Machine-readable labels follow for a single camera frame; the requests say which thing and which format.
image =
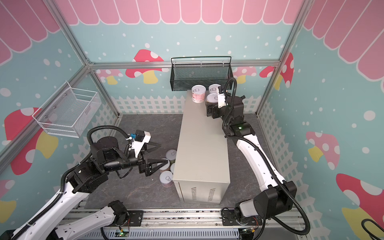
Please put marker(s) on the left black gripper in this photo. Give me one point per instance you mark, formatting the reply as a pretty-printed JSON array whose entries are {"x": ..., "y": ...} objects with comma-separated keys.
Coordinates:
[{"x": 147, "y": 168}]

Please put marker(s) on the green circuit board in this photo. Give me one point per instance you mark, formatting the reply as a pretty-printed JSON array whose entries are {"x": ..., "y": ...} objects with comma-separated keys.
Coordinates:
[{"x": 122, "y": 233}]

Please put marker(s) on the yellow label can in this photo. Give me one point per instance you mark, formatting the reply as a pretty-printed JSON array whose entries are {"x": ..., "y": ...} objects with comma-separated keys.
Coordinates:
[{"x": 212, "y": 98}]

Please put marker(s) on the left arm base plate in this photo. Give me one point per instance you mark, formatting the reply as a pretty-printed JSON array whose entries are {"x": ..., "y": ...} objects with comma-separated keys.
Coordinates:
[{"x": 133, "y": 217}]

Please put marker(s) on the beige metal cabinet counter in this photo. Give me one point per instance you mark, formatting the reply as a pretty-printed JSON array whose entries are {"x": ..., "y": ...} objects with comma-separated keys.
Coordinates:
[{"x": 202, "y": 172}]

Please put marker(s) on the pink front can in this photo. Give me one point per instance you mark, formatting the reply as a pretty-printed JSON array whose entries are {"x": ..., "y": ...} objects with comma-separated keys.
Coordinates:
[{"x": 166, "y": 179}]

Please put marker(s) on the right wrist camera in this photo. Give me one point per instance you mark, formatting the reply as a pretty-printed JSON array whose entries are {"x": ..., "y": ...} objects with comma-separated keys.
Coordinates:
[{"x": 221, "y": 97}]

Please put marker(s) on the pink label can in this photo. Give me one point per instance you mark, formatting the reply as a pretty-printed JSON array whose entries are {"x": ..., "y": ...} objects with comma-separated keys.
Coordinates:
[{"x": 198, "y": 93}]

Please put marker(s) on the blue label can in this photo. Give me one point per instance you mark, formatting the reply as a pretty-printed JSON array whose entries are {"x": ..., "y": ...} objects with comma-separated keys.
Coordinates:
[{"x": 214, "y": 88}]

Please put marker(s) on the green label can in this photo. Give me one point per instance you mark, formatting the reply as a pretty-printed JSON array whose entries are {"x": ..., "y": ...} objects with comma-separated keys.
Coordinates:
[{"x": 171, "y": 155}]

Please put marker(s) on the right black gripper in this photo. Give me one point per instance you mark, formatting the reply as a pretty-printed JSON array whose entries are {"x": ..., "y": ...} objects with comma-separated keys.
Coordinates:
[{"x": 210, "y": 109}]

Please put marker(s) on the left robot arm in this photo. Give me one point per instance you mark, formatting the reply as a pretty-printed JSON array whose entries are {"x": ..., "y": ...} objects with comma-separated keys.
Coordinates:
[{"x": 111, "y": 150}]

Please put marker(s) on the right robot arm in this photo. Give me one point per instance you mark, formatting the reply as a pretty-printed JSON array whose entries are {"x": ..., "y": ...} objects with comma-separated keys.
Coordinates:
[{"x": 277, "y": 195}]

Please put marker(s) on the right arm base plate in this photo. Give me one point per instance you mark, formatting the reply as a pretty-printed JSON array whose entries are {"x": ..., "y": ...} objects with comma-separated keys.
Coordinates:
[{"x": 229, "y": 217}]

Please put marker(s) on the black mesh wall basket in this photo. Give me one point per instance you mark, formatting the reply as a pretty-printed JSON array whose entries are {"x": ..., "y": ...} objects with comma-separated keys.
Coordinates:
[{"x": 187, "y": 72}]

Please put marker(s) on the can beside cabinet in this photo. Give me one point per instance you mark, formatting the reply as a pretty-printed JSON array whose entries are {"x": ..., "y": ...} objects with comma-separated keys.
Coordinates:
[{"x": 172, "y": 168}]

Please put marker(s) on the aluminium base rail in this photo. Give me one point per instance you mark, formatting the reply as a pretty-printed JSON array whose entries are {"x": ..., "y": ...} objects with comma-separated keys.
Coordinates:
[{"x": 166, "y": 224}]

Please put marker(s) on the white wire wall basket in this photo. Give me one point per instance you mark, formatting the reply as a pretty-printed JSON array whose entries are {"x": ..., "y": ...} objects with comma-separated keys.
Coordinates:
[{"x": 68, "y": 111}]

